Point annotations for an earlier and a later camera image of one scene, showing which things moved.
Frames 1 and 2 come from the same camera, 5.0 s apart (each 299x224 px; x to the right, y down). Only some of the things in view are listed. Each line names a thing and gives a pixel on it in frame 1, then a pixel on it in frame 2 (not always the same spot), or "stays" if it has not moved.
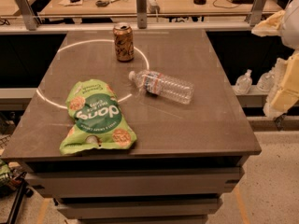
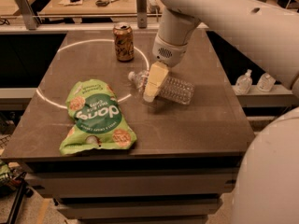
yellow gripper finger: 272,26 to 164,53
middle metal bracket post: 141,7 stays
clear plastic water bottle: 161,84 stays
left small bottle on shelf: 244,83 stays
